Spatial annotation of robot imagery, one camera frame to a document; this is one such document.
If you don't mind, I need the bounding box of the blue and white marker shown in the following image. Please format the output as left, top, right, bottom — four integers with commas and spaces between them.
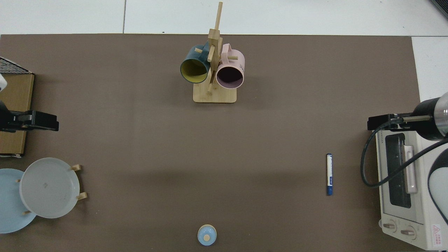
326, 153, 333, 196

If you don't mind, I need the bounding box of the wooden plate rack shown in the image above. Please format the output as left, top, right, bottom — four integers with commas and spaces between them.
15, 164, 88, 215

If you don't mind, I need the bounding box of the grey plate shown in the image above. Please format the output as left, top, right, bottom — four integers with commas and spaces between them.
19, 157, 81, 219

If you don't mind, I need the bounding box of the pale toaster oven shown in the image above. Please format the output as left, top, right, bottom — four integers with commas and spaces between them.
375, 129, 448, 251

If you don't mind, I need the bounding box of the light blue plate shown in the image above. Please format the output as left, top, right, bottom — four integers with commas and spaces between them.
0, 168, 37, 234

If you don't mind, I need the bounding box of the dark equipment edge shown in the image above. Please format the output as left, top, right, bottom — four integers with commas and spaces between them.
430, 0, 448, 19

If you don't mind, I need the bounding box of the dark teal cup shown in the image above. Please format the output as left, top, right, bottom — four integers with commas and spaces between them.
180, 41, 212, 84

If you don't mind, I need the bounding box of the wooden cup stand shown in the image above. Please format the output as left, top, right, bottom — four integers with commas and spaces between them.
193, 2, 237, 104

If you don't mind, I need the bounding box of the brown table cloth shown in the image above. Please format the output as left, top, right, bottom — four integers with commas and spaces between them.
0, 34, 422, 252

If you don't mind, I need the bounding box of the pink cup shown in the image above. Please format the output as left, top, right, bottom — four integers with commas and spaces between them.
215, 43, 245, 90

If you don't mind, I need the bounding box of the small blue round thing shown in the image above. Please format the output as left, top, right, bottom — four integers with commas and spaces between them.
197, 224, 217, 246

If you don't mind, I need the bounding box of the wire basket with wooden floor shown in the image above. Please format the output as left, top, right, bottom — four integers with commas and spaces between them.
0, 56, 35, 158

